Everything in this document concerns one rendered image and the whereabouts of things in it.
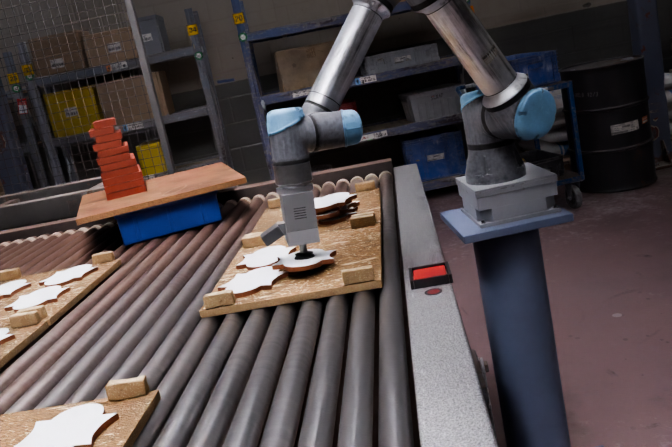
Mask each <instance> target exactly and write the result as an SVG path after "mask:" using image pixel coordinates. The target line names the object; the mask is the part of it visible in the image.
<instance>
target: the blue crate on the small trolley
mask: <svg viewBox="0 0 672 447"><path fill-rule="evenodd" d="M556 54H557V53H556V50H550V51H539V52H529V53H520V54H514V55H509V56H505V58H506V59H507V60H508V62H509V63H510V65H511V66H512V68H513V69H514V70H515V72H518V73H524V74H526V75H527V77H528V78H529V80H530V81H531V83H532V84H533V85H534V87H535V88H537V87H541V86H545V85H549V84H553V83H557V82H559V81H560V80H561V76H560V73H559V72H558V68H559V67H558V65H557V62H558V61H557V57H558V56H556Z"/></svg>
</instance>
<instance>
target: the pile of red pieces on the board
mask: <svg viewBox="0 0 672 447"><path fill-rule="evenodd" d="M114 125H116V122H115V118H114V117H111V118H106V119H101V120H97V121H94V122H93V126H94V128H92V129H90V130H89V135H90V138H92V137H95V139H96V141H95V142H94V143H93V145H92V146H93V150H94V152H97V151H98V152H97V153H98V155H97V159H96V161H97V165H98V166H100V168H101V171H100V175H101V178H102V181H103V185H104V189H105V193H106V197H107V200H108V201H109V200H113V199H117V198H121V197H125V196H129V195H134V194H138V193H142V192H146V191H147V189H146V185H145V182H144V178H143V174H142V171H141V168H140V165H139V164H138V165H137V162H136V159H135V157H134V154H133V153H130V154H129V146H128V143H127V141H125V142H121V138H123V137H122V133H121V129H119V130H115V129H114Z"/></svg>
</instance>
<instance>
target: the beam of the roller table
mask: <svg viewBox="0 0 672 447"><path fill-rule="evenodd" d="M393 171H394V181H395V192H396V202H397V212H398V222H399V233H400V243H401V253H402V264H403V274H404V284H405V295H406V305H407V315H408V325H409V336H410V346H411V356H412V367H413V377H414V387H415V398H416V408H417V418H418V428H419V439H420V447H499V446H498V442H497V439H496V435H495V432H494V429H493V425H492V422H491V418H490V415H489V411H488V408H487V404H486V401H485V397H484V394H483V391H482V387H481V384H480V380H479V377H478V373H477V370H476V366H475V363H474V359H473V356H472V353H471V349H470V346H469V342H468V339H467V335H466V332H465V328H464V325H463V321H462V318H461V315H460V311H459V308H458V304H457V301H456V297H455V294H454V290H453V287H452V283H449V284H443V285H437V286H431V287H425V288H419V289H414V290H412V289H411V285H410V278H409V270H408V268H412V267H417V266H423V265H429V264H435V263H441V262H445V259H444V256H443V252H442V249H441V245H440V242H439V239H438V235H437V232H436V228H435V225H434V221H433V218H432V214H431V211H430V207H429V204H428V200H427V197H426V194H425V190H424V187H423V183H422V180H421V176H420V173H419V169H418V166H417V164H416V163H415V164H409V165H404V166H399V167H394V168H393ZM433 288H440V289H442V290H443V291H442V292H441V293H440V294H437V295H425V291H427V290H429V289H433Z"/></svg>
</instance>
